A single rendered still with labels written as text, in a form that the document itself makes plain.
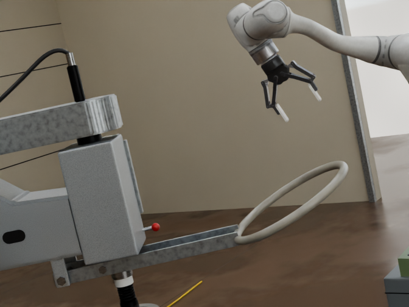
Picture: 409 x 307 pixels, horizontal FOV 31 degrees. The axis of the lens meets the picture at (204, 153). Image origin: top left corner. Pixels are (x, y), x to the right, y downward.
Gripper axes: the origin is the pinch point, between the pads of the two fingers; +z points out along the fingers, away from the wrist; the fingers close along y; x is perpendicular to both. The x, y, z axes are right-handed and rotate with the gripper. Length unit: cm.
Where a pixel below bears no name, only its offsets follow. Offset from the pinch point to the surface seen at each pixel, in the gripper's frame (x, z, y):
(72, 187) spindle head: 26, -23, 77
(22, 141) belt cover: 27, -46, 82
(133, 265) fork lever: 21, 13, 78
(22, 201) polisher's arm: 29, -29, 96
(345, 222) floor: -392, 158, 123
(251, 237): 21.6, 25.4, 34.4
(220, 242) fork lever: 13, 23, 49
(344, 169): 2.6, 25.4, -1.1
